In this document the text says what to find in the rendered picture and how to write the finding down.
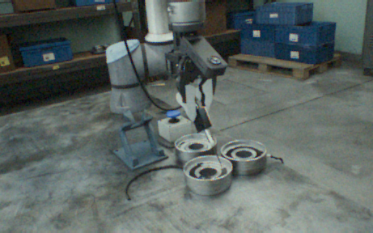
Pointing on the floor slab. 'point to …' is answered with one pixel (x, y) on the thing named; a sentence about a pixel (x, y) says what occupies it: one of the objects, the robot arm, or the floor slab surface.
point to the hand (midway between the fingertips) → (200, 115)
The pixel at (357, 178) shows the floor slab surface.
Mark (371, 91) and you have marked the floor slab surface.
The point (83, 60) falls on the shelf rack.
